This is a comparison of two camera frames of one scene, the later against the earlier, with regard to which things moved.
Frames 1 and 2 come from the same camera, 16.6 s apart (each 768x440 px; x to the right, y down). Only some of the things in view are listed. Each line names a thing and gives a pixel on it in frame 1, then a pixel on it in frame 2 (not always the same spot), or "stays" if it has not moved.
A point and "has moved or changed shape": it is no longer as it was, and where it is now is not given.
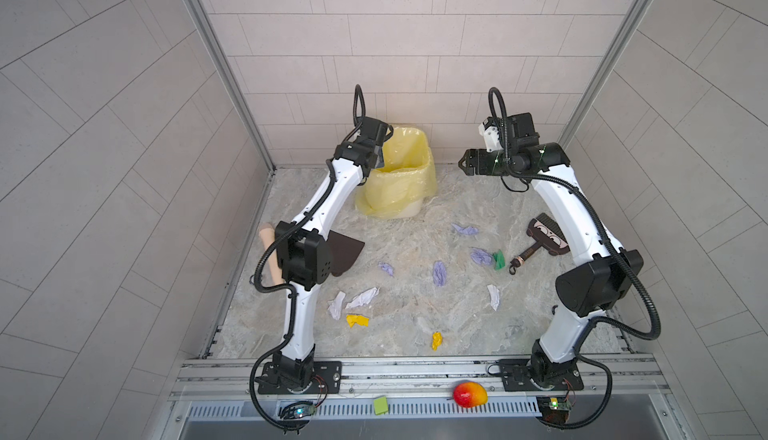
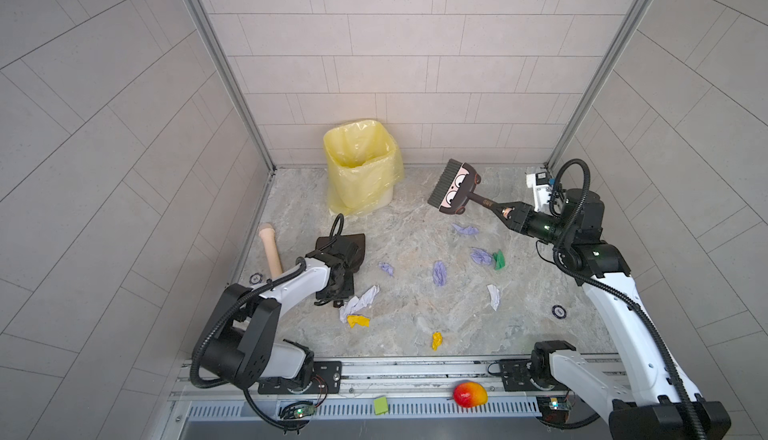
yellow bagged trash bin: x=397 y=190 has moved or changed shape
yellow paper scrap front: x=436 y=339 stays
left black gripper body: x=377 y=156 → x=343 y=247
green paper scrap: x=500 y=261 stays
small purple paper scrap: x=386 y=267 stays
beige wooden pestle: x=268 y=237 stays
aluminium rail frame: x=426 y=398 stays
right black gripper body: x=499 y=162 → x=538 y=226
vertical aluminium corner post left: x=223 y=60 stays
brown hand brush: x=546 y=233 has moved or changed shape
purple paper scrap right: x=481 y=256 stays
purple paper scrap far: x=467 y=230 stays
